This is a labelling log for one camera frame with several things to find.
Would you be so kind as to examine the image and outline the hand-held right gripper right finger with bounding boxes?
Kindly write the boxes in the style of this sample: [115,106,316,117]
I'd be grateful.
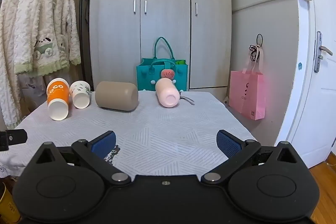
[201,130,302,186]

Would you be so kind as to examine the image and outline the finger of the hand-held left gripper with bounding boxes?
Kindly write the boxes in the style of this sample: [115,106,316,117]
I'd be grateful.
[0,129,28,152]

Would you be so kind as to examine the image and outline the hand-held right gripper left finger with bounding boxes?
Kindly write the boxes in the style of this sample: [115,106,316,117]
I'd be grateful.
[34,131,132,186]

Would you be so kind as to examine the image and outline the taupe plastic cup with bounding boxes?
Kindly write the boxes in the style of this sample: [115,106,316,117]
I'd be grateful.
[95,81,139,111]

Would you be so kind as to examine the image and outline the white printed paper cup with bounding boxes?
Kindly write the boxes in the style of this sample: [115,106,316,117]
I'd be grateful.
[70,80,91,109]

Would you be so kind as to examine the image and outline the orange paper cup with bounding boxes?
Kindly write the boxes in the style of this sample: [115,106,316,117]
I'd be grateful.
[47,78,72,121]

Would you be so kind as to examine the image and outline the grey printed garment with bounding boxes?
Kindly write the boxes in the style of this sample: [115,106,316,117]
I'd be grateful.
[17,73,53,115]

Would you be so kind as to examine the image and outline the pink shopping bag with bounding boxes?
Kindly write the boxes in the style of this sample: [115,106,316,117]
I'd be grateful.
[228,47,266,121]

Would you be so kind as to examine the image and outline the white patterned tablecloth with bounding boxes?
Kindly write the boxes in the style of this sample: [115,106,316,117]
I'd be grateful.
[0,91,259,180]

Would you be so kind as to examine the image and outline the yellow container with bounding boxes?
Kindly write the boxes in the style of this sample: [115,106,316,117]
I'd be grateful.
[0,182,21,224]

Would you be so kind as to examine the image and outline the pink bottle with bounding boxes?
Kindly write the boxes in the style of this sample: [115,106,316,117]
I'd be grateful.
[155,78,180,108]

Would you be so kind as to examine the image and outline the teal felt tote bag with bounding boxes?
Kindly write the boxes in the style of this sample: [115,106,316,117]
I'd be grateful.
[136,37,189,92]

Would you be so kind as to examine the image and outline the watermelon plush charm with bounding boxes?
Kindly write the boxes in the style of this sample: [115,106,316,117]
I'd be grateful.
[161,68,177,81]

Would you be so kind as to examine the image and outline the white fluffy robe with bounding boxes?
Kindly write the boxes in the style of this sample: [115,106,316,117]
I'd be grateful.
[0,0,25,128]

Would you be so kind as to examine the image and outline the white door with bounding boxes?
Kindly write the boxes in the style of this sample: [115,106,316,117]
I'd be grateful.
[287,0,336,169]

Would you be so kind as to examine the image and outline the white fluffy green-trimmed jacket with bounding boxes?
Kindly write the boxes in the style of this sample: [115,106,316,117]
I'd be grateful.
[13,0,81,77]

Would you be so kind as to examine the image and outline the grey wardrobe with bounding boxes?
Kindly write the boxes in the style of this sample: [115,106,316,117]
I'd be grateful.
[89,0,233,91]

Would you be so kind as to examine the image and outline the grey carry strap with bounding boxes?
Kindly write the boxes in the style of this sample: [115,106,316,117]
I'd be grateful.
[179,94,195,105]

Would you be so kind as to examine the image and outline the black hair ties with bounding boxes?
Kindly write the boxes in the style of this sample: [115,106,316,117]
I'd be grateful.
[249,34,264,62]

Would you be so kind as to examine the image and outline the silver door handle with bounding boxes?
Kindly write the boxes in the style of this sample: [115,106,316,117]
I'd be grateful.
[314,31,333,73]

